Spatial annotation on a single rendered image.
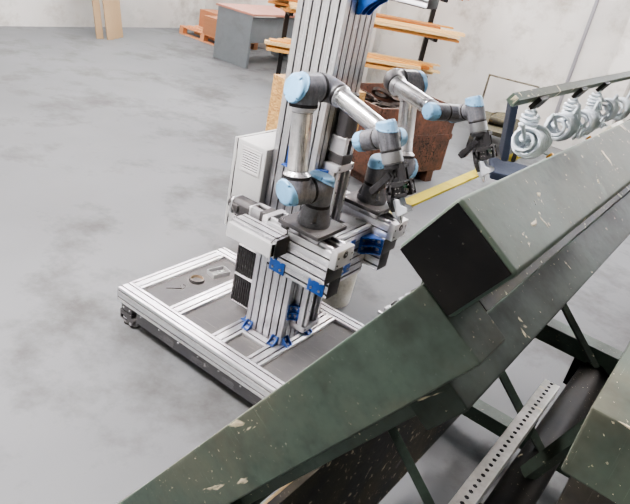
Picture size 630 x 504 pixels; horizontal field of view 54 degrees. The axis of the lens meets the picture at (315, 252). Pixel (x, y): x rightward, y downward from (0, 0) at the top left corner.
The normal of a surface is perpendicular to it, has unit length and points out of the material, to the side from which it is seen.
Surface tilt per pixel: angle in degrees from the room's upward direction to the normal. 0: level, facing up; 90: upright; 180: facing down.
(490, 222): 32
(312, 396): 90
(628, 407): 0
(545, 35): 90
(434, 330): 90
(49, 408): 0
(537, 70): 90
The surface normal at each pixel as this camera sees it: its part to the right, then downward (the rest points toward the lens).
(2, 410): 0.18, -0.87
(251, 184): -0.59, 0.27
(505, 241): 0.57, -0.52
